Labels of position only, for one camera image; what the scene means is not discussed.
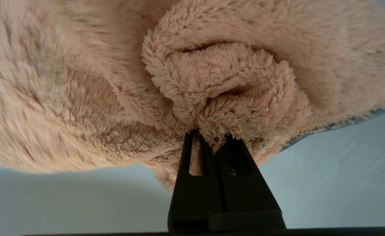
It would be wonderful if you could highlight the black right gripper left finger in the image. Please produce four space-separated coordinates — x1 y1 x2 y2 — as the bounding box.
167 129 226 232

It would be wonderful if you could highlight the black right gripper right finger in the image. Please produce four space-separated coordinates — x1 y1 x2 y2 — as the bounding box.
217 134 282 212

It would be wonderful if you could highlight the orange microfiber cloth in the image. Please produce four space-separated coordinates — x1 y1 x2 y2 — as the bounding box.
0 0 385 192

